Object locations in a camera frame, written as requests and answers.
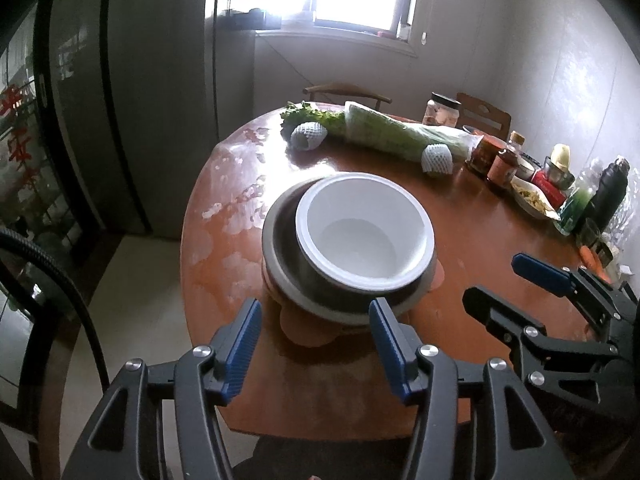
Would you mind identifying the pink plastic plate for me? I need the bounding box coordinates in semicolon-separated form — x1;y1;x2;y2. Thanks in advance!
261;253;446;348

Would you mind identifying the steel pan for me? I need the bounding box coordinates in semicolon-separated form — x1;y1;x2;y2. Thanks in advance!
260;178;437;326

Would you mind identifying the white paper bowl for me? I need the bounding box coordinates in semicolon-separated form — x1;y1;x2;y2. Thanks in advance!
295;171;436;295

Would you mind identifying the orange carrot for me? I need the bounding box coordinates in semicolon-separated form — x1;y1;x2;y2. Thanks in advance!
579;245;602;273

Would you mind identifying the small dark glass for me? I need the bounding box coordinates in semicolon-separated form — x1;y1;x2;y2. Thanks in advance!
577;218;601;249

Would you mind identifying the green liquid plastic bottle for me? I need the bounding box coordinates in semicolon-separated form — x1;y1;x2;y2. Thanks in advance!
554;157;604;236

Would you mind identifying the red box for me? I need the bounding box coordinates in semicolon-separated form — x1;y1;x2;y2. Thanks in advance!
530;170;566;210

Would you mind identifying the black thermos flask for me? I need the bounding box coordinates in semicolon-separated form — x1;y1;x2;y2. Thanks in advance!
587;156;630;232

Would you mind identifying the white dish with food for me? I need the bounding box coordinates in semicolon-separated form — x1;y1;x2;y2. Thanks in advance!
510;177;560;221

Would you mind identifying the white ceramic bowl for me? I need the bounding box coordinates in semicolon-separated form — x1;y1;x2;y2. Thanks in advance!
515;156;537;181

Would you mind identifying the brown sauce bottle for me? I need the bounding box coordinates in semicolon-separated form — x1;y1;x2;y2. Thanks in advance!
487;130;525;188

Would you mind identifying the red chili sauce jar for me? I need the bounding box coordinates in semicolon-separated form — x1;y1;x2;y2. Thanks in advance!
466;134;506;177

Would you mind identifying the foam net fruit right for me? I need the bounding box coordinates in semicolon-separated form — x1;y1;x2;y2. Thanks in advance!
421;144;454;176

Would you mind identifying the foam net fruit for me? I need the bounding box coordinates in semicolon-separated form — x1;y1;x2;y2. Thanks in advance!
288;122;328;152
421;144;454;176

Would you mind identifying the clear jar black lid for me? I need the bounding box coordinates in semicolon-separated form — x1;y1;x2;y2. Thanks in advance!
422;92;461;127

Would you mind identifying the wrapped napa cabbage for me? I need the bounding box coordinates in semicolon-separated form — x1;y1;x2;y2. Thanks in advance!
344;101;482;162

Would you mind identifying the green lettuce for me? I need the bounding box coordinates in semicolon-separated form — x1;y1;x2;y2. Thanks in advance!
280;101;346;136

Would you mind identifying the wooden chair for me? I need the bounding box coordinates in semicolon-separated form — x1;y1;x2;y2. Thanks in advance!
303;82;393;110

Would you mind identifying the foam net fruit left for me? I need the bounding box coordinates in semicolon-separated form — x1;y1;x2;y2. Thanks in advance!
288;122;328;152

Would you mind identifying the grey refrigerator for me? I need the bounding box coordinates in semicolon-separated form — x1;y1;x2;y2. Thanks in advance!
0;0;256;252

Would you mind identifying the black cable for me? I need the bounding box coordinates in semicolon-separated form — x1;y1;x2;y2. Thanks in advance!
0;226;112;396

